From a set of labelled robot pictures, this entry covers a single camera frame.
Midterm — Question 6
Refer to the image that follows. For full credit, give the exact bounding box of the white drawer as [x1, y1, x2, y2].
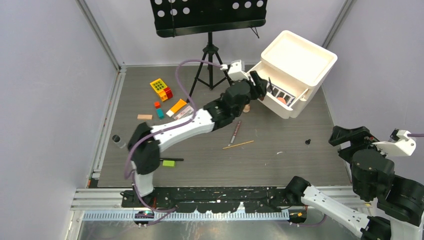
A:
[250, 61, 309, 119]

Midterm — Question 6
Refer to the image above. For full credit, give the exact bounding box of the pink round puff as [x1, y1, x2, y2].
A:
[277, 97, 287, 105]

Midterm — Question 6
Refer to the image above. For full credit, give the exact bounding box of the thin tan wooden pencil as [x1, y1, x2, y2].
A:
[222, 140, 255, 150]

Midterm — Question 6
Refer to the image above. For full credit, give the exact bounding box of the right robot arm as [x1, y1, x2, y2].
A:
[283, 126, 424, 240]

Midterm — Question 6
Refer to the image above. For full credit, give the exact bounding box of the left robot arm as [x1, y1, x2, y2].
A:
[125, 70, 269, 207]

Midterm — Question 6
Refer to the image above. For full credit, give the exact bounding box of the wooden knob figure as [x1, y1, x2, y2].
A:
[243, 104, 251, 113]

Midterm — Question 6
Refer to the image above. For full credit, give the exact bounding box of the white drawer organizer box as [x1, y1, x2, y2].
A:
[257, 30, 338, 100]

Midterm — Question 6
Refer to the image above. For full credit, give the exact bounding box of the red silver lip pen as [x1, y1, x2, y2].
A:
[228, 120, 242, 146]

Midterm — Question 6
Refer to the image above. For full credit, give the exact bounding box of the clear false lashes pack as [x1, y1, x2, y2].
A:
[173, 105, 195, 120]

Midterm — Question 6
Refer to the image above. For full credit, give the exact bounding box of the orange white tube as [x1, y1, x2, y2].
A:
[166, 98, 187, 117]

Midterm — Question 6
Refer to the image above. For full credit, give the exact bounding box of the red orange toy block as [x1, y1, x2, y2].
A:
[158, 87, 173, 102]

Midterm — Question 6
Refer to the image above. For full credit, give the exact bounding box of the yellow green toy block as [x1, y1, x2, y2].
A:
[150, 78, 168, 94]

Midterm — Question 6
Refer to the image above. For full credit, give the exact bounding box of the teal block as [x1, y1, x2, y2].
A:
[156, 108, 165, 119]

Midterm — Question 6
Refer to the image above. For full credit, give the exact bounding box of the small orange cube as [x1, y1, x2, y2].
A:
[154, 101, 161, 109]

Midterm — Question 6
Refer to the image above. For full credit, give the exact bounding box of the black music stand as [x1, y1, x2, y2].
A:
[150, 0, 268, 94]

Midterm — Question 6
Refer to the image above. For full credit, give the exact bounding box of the green rectangular block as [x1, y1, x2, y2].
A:
[162, 160, 176, 168]

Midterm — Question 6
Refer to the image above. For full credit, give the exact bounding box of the beige rectangular block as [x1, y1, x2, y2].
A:
[137, 114, 153, 120]

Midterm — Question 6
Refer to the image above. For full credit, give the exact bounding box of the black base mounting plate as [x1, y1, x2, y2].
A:
[120, 186, 309, 214]

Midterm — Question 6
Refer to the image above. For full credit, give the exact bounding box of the clear small cup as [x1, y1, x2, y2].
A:
[111, 134, 127, 149]

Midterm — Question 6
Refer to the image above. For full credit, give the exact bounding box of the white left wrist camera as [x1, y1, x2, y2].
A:
[220, 59, 249, 81]

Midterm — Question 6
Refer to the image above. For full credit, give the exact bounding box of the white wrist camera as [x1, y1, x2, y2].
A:
[220, 59, 249, 81]
[372, 129, 417, 157]

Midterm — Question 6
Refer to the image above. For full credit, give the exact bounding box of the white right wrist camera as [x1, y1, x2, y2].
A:
[372, 129, 417, 157]

